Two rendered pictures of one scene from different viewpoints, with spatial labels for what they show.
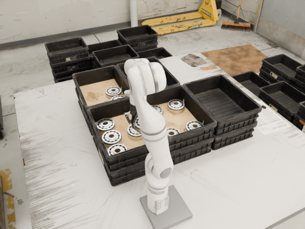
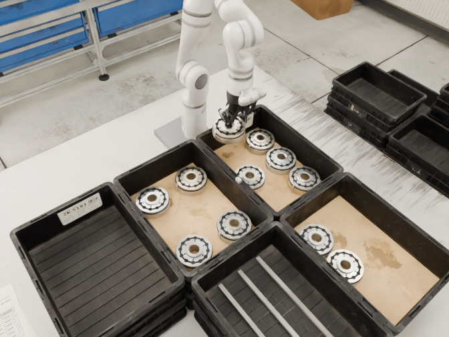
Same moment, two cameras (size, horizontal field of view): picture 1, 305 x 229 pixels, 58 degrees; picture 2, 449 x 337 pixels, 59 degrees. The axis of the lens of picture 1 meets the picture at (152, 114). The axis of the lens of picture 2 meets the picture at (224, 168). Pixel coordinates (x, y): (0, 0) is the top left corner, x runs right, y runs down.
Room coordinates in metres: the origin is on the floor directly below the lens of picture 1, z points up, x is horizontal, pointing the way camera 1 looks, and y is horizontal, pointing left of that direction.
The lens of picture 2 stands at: (1.87, -0.23, 1.84)
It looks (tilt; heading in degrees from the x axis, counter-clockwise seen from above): 49 degrees down; 164
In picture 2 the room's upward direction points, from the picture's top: 3 degrees clockwise
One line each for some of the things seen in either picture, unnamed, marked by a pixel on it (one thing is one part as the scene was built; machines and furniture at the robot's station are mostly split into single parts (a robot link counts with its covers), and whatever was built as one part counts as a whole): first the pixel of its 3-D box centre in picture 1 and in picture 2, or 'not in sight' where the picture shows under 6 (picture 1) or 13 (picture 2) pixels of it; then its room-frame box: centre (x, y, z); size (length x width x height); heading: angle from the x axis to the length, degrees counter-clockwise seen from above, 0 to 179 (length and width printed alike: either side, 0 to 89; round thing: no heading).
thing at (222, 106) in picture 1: (218, 103); (99, 266); (1.32, -0.40, 0.87); 0.40 x 0.30 x 0.11; 24
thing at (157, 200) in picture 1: (157, 193); (194, 117); (0.73, -0.02, 0.81); 0.09 x 0.09 x 0.17; 32
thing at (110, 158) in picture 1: (124, 124); (267, 155); (1.08, 0.15, 0.92); 0.40 x 0.30 x 0.02; 24
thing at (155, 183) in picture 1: (158, 169); (193, 84); (0.74, -0.02, 0.97); 0.09 x 0.09 x 0.17; 29
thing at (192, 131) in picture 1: (174, 110); (190, 200); (1.20, -0.13, 0.92); 0.40 x 0.30 x 0.02; 24
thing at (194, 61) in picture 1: (193, 59); not in sight; (2.16, -0.36, 0.71); 0.22 x 0.19 x 0.01; 25
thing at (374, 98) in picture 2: not in sight; (365, 120); (0.46, 1.01, 0.37); 0.40 x 0.30 x 0.45; 25
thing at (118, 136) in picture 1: (111, 136); (280, 158); (1.05, 0.22, 0.86); 0.10 x 0.10 x 0.01
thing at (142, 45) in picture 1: (137, 50); not in sight; (3.02, 0.17, 0.37); 0.40 x 0.30 x 0.45; 115
